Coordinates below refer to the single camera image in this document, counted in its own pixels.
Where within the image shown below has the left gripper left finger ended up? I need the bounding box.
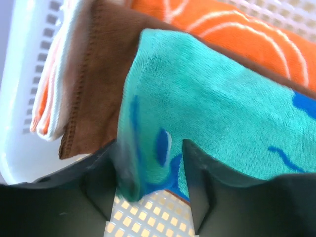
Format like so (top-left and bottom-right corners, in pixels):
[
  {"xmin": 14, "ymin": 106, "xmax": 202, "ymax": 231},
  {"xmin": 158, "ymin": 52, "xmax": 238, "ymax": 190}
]
[{"xmin": 0, "ymin": 141, "xmax": 117, "ymax": 237}]

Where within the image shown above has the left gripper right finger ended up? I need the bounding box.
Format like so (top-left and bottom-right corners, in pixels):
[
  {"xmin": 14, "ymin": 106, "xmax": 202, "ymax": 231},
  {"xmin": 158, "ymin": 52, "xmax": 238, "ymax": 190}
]
[{"xmin": 182, "ymin": 139, "xmax": 316, "ymax": 237}]

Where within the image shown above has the brown towel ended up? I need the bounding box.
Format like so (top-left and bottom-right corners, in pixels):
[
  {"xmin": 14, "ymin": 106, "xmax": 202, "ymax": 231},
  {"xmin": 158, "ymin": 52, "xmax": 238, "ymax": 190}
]
[{"xmin": 58, "ymin": 0, "xmax": 316, "ymax": 200}]

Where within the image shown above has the teal patterned towel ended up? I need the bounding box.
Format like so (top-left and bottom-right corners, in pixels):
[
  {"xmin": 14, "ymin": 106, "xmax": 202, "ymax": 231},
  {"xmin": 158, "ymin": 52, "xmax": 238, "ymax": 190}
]
[{"xmin": 117, "ymin": 29, "xmax": 316, "ymax": 201}]

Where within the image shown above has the orange Doraemon towel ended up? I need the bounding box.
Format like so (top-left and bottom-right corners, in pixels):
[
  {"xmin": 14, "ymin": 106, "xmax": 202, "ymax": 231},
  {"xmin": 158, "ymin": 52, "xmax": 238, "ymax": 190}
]
[{"xmin": 30, "ymin": 0, "xmax": 316, "ymax": 141}]

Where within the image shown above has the white perforated plastic basket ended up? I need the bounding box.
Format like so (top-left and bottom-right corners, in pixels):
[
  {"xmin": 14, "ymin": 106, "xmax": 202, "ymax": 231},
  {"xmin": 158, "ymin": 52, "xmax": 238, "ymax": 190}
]
[{"xmin": 0, "ymin": 0, "xmax": 316, "ymax": 237}]

